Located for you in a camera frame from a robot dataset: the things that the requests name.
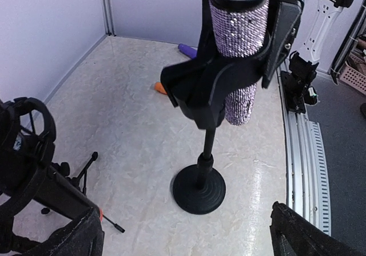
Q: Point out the aluminium front rail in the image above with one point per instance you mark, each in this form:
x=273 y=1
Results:
x=307 y=174

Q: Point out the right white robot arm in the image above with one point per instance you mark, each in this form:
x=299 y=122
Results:
x=319 y=27

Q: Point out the black microphone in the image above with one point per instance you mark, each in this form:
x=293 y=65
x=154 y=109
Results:
x=21 y=154

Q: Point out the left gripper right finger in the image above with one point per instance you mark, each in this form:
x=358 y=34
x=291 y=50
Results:
x=291 y=234

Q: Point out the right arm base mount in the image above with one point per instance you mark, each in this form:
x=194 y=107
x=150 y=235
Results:
x=297 y=84

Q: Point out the glitter silver microphone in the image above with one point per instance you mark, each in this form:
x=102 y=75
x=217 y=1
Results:
x=239 y=26

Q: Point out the orange microphone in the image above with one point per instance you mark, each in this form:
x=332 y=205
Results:
x=159 y=88

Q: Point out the glitter mic round stand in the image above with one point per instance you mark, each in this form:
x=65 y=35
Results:
x=199 y=88

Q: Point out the beige perforated storage basket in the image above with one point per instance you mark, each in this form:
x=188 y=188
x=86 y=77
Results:
x=353 y=72

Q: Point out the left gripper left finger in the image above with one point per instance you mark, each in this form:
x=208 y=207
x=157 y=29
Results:
x=81 y=236

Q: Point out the purple microphone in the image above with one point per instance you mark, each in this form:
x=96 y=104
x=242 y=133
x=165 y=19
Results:
x=187 y=51

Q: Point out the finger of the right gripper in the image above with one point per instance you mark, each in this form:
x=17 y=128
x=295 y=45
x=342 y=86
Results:
x=284 y=18

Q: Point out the black tripod mic stand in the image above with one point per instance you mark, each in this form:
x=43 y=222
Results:
x=52 y=187

